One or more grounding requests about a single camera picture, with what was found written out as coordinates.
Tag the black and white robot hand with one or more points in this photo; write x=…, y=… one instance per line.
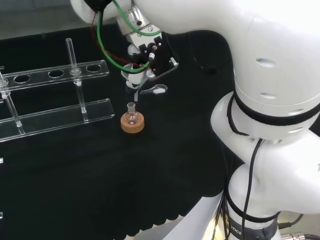
x=140, y=77

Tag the clear glass funnel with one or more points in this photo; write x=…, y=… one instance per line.
x=137, y=93

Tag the clear weighing funnel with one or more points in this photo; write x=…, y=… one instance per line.
x=160, y=89

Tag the clear round-bottom flask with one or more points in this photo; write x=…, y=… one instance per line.
x=131, y=117

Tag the clear acrylic funnel stand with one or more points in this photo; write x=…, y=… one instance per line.
x=62, y=117

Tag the black bench cloth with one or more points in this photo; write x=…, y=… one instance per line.
x=112, y=175

